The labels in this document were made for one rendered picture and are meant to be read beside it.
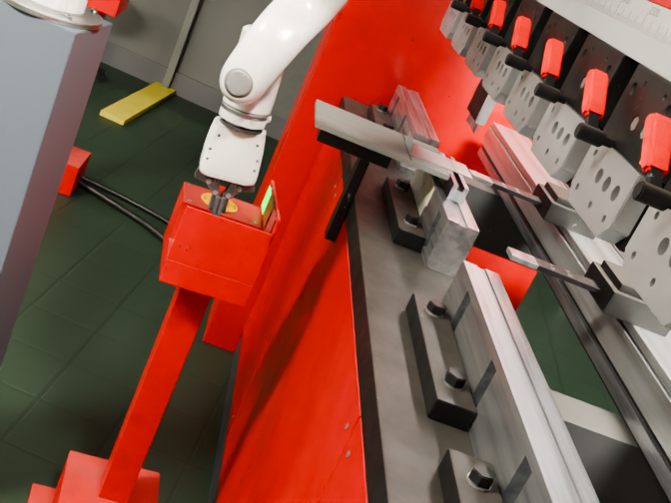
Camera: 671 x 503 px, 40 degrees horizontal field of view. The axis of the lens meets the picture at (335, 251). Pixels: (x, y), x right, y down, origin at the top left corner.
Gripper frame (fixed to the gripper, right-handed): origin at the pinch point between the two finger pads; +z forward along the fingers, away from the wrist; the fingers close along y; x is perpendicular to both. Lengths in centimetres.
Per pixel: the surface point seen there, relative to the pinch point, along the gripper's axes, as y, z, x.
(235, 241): -4.1, 3.9, 4.9
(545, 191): -61, -16, -9
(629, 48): -34, -51, 53
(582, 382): -181, 97, -157
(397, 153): -29.1, -16.4, -5.0
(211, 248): -0.4, 6.2, 4.8
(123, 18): 36, 52, -373
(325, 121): -15.2, -17.5, -8.3
